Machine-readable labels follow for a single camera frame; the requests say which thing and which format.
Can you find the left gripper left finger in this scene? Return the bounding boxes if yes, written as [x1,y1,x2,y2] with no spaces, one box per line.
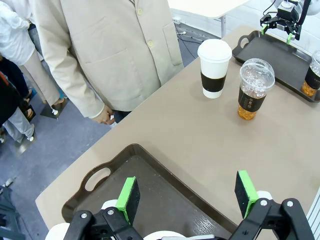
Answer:
[63,176,144,240]

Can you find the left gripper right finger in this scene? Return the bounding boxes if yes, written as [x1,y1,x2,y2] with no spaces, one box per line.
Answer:
[231,169,316,240]

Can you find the aluminium frame profile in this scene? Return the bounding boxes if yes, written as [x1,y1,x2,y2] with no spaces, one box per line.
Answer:
[306,187,320,235]

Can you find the person in white shirt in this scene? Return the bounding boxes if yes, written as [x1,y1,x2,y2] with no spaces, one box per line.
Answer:
[0,0,68,113]

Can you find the person's right forearm beige sleeve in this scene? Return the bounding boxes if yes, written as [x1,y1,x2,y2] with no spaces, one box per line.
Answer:
[43,37,106,119]

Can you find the clear dome-lid iced coffee cup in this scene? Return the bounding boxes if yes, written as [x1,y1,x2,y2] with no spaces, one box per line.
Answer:
[301,49,320,98]
[236,57,276,121]

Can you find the person in beige coat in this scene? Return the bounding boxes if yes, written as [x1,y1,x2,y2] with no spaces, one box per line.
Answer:
[29,0,185,119]

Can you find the person's right hand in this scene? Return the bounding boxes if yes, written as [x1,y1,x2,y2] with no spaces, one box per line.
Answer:
[93,104,117,125]

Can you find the large white table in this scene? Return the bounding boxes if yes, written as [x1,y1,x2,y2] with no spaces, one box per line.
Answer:
[167,0,251,38]

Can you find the brown plastic serving tray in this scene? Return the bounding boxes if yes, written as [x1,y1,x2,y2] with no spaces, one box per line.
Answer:
[231,29,320,103]
[61,143,238,240]

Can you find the metal mannequin base plate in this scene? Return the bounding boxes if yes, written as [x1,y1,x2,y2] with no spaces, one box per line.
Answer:
[39,98,69,119]

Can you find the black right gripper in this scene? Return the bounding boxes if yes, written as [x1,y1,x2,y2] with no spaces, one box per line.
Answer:
[259,3,303,46]

